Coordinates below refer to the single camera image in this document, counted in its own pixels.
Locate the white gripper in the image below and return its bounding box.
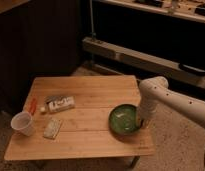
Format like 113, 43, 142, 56
137, 97, 158, 128

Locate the green ceramic bowl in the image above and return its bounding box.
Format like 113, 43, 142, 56
108, 104, 140, 135

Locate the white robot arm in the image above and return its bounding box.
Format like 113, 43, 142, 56
137, 76, 205, 129

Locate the wooden low table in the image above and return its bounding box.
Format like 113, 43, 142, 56
4, 76, 154, 161

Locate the black object on shelf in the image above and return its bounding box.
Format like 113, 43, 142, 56
178, 63, 205, 76

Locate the white printed box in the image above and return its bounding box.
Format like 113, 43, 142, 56
46, 96, 75, 113

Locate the flat white packet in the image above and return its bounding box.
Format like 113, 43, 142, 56
43, 118, 62, 139

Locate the vertical metal pole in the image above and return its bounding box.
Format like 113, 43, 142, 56
89, 0, 96, 40

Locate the small white cube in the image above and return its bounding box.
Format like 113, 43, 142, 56
40, 107, 47, 113

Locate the white plastic cup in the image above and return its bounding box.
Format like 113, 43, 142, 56
11, 111, 34, 136

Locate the grey metal shelf rail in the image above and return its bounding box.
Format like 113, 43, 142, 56
82, 37, 205, 89

